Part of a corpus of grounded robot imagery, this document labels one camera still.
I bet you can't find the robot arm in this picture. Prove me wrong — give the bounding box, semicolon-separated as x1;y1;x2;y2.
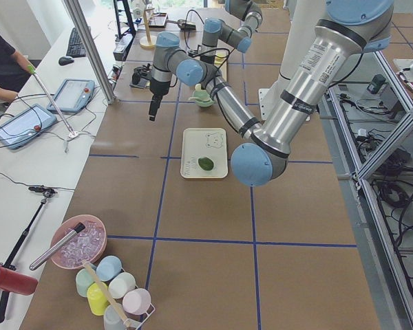
149;1;394;186
149;1;263;95

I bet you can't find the aluminium frame post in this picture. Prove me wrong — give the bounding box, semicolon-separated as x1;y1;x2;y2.
63;0;115;105

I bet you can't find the cream bear tray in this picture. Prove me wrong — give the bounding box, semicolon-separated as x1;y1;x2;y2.
180;128;228;179

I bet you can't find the pink bowl with ice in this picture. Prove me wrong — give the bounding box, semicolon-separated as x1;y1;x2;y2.
51;214;107;270

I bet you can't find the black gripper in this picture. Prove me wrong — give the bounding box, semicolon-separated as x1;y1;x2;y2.
149;90;164;121
131;63;151;82

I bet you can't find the far teach pendant tablet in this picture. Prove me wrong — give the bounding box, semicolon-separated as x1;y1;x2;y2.
52;78;95;113

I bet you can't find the blue cup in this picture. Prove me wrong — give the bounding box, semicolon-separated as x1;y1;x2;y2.
96;255;122;282

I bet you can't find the silver rod with green tip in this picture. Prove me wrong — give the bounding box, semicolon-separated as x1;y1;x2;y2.
28;65;79;140

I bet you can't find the white wire cup rack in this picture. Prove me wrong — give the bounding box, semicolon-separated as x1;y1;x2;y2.
82;261;157;330

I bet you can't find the red cylinder can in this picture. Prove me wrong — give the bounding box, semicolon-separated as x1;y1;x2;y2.
0;266;38;296

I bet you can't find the near teach pendant tablet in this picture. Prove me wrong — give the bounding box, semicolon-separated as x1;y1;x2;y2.
0;104;57;149

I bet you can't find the black keyboard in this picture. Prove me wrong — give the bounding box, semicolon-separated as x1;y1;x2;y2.
66;27;86;58

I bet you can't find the aluminium side frame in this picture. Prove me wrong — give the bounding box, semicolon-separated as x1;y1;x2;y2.
321;43;413;329

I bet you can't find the person in black shirt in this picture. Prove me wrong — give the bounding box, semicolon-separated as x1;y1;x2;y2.
0;35;32;102

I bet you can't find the green avocado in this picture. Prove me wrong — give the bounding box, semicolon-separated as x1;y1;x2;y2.
198;157;214;171

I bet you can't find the green cup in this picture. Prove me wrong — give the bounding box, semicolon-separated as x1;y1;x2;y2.
75;268;94;298

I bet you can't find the black tripod stick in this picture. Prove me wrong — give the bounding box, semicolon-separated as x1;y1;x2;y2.
0;186;56;323

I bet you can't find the steel tube tool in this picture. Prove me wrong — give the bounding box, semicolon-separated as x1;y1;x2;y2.
29;222;85;271

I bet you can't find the mint green bowl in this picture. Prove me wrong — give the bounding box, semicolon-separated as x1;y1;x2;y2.
190;89;215;107

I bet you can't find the pink cup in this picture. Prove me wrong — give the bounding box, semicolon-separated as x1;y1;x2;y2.
123;288;151;315

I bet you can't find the steel scoop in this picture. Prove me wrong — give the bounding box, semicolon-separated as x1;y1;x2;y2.
167;19;196;32

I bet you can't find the grey cup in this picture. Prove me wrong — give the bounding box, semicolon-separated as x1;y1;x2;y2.
103;305;126;330

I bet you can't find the teach pendant tablet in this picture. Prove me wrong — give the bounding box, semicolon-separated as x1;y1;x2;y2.
52;78;95;113
0;104;57;149

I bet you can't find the black computer mouse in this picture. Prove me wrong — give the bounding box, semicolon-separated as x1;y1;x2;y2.
58;56;74;66

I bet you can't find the white ceramic spoon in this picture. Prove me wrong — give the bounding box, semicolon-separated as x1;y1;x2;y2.
188;97;206;103

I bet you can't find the bamboo cutting board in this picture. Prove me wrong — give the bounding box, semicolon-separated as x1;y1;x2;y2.
214;50;244;84

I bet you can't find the yellow cup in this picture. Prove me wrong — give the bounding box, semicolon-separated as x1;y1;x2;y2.
87;283;109;316

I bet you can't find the white cup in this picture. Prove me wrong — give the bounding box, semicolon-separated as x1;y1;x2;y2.
108;272;136;299

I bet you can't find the wooden mug tree stand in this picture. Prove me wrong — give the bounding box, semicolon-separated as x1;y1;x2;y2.
139;8;157;50

